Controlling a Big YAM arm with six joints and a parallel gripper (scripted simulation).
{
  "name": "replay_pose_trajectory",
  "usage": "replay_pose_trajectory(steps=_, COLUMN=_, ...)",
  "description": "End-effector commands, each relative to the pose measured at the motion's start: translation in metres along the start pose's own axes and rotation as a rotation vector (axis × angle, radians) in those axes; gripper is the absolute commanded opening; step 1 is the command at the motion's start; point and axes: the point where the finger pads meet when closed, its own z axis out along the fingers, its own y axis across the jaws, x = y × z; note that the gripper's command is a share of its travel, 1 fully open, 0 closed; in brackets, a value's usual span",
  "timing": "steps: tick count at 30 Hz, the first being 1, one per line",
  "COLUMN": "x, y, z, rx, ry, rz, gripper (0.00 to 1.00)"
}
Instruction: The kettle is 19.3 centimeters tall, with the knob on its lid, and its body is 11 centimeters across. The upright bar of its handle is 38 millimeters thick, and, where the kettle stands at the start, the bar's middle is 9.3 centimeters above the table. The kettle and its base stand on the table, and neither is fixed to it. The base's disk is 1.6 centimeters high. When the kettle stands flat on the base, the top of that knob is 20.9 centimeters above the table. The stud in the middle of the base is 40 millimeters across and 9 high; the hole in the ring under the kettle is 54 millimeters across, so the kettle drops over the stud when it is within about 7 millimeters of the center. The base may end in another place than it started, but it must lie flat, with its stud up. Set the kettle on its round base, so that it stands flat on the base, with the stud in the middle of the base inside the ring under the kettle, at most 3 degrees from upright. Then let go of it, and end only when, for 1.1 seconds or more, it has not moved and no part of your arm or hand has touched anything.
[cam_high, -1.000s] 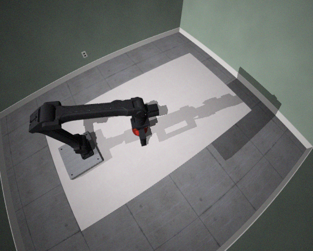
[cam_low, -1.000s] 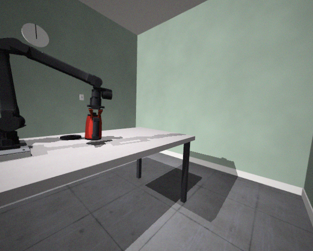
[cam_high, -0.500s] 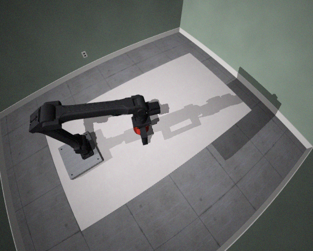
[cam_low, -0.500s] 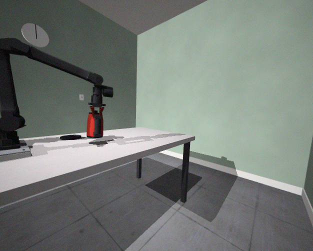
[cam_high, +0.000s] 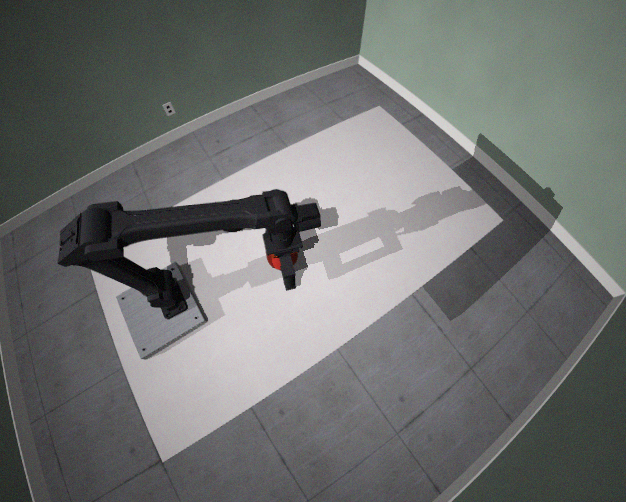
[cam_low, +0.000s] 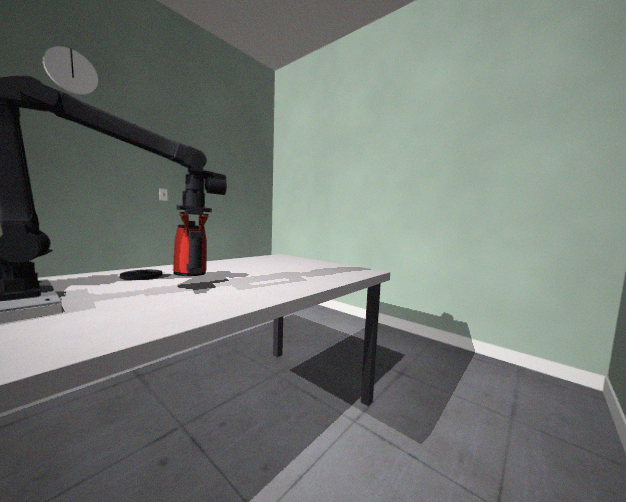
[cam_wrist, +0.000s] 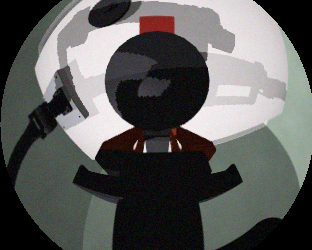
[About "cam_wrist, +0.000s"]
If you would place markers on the black round disk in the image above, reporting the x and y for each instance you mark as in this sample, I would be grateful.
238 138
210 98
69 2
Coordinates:
111 11

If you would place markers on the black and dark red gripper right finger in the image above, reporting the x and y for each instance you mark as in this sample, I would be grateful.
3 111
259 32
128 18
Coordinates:
190 141

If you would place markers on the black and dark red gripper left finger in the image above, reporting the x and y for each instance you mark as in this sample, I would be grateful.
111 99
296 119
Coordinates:
125 141

